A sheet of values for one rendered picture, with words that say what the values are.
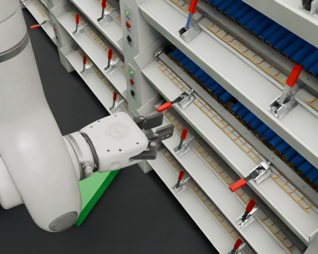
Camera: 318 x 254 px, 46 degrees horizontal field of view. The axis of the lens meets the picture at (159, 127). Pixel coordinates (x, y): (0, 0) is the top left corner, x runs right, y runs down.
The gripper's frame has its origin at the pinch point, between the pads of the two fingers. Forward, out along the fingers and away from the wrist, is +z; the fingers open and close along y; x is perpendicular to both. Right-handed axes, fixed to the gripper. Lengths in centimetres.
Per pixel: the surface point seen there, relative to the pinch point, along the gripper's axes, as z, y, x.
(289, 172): 18.4, -19.8, 3.2
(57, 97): 9, 86, 58
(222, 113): 18.0, 0.3, 3.5
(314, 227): 16.3, -29.7, 7.3
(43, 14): 23, 136, 44
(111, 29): 16, 50, 7
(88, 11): 15, 65, 8
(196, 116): 15.5, 5.8, 7.7
